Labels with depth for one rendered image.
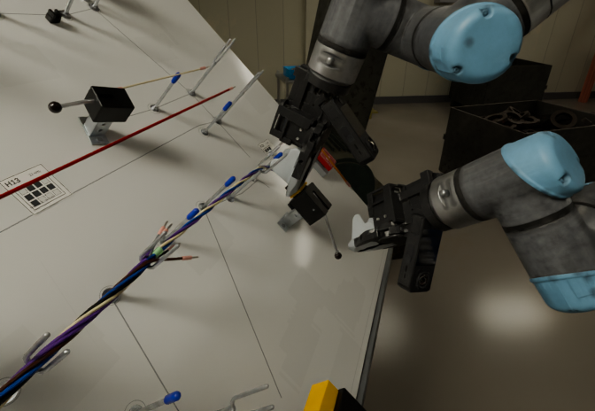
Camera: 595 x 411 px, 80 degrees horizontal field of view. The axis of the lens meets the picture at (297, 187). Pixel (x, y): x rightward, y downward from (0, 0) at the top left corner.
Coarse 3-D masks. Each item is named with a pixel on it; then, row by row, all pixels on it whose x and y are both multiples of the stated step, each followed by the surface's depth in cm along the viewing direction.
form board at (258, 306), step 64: (0, 0) 50; (64, 0) 59; (128, 0) 71; (0, 64) 45; (64, 64) 52; (128, 64) 61; (192, 64) 75; (0, 128) 40; (64, 128) 46; (128, 128) 53; (192, 128) 63; (256, 128) 78; (0, 192) 37; (128, 192) 48; (192, 192) 55; (256, 192) 66; (0, 256) 34; (64, 256) 38; (128, 256) 43; (192, 256) 49; (256, 256) 57; (320, 256) 69; (384, 256) 87; (0, 320) 32; (64, 320) 35; (128, 320) 39; (192, 320) 44; (256, 320) 51; (320, 320) 60; (64, 384) 32; (128, 384) 36; (192, 384) 40; (256, 384) 45
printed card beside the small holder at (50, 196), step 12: (36, 168) 41; (12, 180) 38; (24, 180) 39; (48, 180) 41; (24, 192) 39; (36, 192) 39; (48, 192) 40; (60, 192) 41; (24, 204) 38; (36, 204) 39; (48, 204) 40
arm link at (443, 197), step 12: (444, 180) 46; (432, 192) 47; (444, 192) 44; (432, 204) 46; (444, 204) 45; (456, 204) 44; (444, 216) 46; (456, 216) 45; (468, 216) 44; (456, 228) 47
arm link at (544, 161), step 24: (528, 144) 37; (552, 144) 36; (480, 168) 41; (504, 168) 39; (528, 168) 37; (552, 168) 35; (576, 168) 37; (456, 192) 44; (480, 192) 41; (504, 192) 39; (528, 192) 38; (552, 192) 36; (576, 192) 36; (480, 216) 43; (504, 216) 40; (528, 216) 38
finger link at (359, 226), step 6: (354, 216) 62; (360, 216) 61; (354, 222) 62; (360, 222) 61; (372, 222) 58; (354, 228) 62; (360, 228) 60; (366, 228) 59; (372, 228) 58; (354, 234) 62; (360, 234) 60; (348, 246) 64; (354, 246) 60; (360, 246) 59; (366, 246) 60
